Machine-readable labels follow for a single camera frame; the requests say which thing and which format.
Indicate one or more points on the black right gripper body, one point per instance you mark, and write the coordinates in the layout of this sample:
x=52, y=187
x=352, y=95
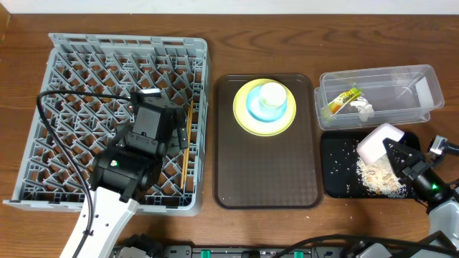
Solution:
x=413, y=166

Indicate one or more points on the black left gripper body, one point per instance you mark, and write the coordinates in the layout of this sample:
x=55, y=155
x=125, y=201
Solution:
x=168, y=108

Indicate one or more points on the wooden chopstick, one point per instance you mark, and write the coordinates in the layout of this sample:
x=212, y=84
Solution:
x=186, y=151
x=192, y=106

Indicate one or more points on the white bowl with food residue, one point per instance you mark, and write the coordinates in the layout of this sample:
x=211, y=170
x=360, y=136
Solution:
x=372, y=148

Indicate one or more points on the white tissue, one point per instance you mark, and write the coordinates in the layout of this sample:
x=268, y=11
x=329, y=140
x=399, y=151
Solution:
x=363, y=107

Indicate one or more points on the yellow-green plate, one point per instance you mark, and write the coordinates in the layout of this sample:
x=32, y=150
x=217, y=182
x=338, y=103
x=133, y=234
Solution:
x=256, y=127

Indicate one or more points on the light blue saucer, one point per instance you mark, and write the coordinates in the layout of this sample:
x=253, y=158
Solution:
x=261, y=112

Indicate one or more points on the yellow green snack wrapper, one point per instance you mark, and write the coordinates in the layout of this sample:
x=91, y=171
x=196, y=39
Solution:
x=343, y=99

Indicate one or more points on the white cup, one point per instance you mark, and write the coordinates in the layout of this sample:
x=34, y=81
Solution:
x=272, y=95

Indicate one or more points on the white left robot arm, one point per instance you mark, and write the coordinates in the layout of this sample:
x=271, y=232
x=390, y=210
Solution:
x=129, y=166

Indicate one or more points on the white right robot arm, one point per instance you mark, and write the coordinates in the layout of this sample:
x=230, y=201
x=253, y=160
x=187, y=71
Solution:
x=442, y=203

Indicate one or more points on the pile of rice and scraps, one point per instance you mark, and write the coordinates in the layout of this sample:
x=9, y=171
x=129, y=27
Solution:
x=378, y=178

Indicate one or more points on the grey plastic dish rack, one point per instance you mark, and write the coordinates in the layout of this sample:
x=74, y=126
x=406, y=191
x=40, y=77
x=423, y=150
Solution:
x=86, y=84

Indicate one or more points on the clear plastic container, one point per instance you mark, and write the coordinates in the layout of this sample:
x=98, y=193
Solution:
x=398, y=95

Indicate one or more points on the black plastic tray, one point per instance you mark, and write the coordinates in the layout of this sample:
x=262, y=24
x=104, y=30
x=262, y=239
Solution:
x=340, y=168

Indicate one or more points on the brown serving tray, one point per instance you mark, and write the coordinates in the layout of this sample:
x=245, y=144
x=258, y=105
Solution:
x=276, y=172

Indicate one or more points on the black base rail with buttons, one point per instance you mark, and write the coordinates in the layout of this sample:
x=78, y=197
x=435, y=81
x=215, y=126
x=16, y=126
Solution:
x=142, y=246

